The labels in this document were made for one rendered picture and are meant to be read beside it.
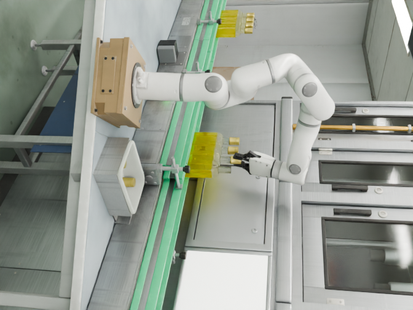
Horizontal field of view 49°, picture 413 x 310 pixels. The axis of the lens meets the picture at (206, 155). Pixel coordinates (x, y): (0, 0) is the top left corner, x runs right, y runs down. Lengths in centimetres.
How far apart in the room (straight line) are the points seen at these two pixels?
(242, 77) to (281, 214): 63
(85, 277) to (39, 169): 75
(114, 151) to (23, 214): 75
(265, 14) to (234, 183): 627
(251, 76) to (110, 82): 45
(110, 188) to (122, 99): 30
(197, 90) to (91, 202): 50
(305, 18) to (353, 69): 119
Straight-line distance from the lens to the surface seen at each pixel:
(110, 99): 144
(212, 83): 149
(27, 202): 219
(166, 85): 151
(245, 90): 152
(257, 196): 191
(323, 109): 157
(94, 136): 149
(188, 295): 168
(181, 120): 189
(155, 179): 173
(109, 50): 149
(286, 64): 155
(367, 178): 209
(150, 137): 181
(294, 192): 196
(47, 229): 205
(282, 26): 817
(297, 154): 168
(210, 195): 193
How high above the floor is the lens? 134
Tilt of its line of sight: 9 degrees down
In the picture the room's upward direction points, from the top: 92 degrees clockwise
